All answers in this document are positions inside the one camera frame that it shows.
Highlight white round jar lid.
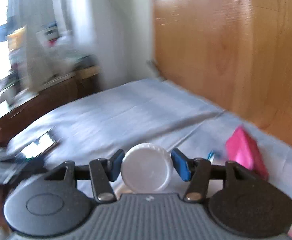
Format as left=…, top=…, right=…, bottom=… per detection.
left=121, top=143, right=173, bottom=193

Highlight pink small box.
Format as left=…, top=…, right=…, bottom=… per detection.
left=226, top=126, right=269, bottom=180

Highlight white bed sheet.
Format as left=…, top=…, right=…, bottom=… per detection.
left=7, top=79, right=292, bottom=198

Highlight dark wooden side desk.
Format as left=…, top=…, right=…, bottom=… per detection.
left=0, top=66, right=100, bottom=147

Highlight wooden headboard panel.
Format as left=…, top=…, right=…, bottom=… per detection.
left=152, top=0, right=292, bottom=146

